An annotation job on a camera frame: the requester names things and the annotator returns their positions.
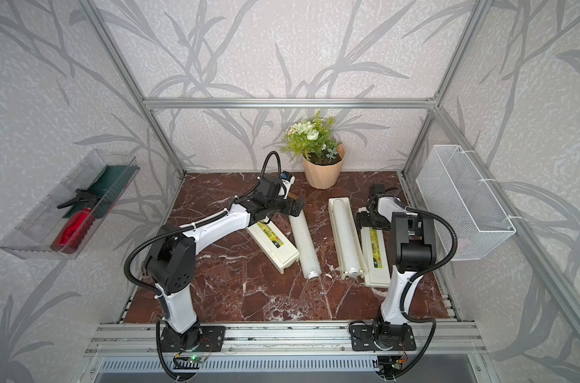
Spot cream wrap dispenser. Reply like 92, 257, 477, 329
247, 221, 300, 274
328, 197, 390, 289

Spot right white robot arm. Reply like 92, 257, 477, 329
356, 184, 437, 327

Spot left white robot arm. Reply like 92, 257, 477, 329
145, 171, 305, 336

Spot long plastic wrap roll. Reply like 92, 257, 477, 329
289, 212, 321, 280

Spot potted artificial flower plant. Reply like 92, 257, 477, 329
282, 111, 345, 190

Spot pink item in basket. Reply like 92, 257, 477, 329
455, 238, 472, 258

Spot green cloth in tray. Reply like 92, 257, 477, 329
63, 165, 139, 220

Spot red spray bottle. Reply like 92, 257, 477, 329
51, 189, 100, 255

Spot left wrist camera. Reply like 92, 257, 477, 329
279, 171, 295, 199

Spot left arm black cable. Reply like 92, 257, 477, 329
123, 151, 284, 381

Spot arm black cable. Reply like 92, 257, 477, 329
346, 186, 458, 379
123, 151, 284, 381

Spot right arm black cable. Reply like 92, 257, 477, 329
346, 186, 458, 379

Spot white wire mesh basket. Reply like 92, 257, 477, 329
416, 145, 517, 261

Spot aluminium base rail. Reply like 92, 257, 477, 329
83, 321, 487, 374

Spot clear plastic wall tray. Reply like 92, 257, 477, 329
0, 150, 140, 260

